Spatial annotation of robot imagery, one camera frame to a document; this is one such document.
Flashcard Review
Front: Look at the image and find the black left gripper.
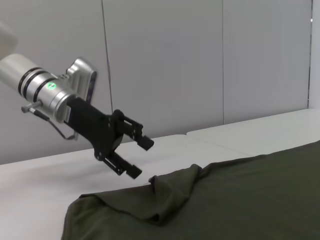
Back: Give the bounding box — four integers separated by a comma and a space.
64, 97, 155, 180

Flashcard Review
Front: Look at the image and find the left arm cable with plug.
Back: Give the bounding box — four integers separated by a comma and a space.
21, 101, 79, 141

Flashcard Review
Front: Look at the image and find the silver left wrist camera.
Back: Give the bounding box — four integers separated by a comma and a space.
65, 57, 98, 102

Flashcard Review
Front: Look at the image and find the dark green t-shirt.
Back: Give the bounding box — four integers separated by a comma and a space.
61, 139, 320, 240

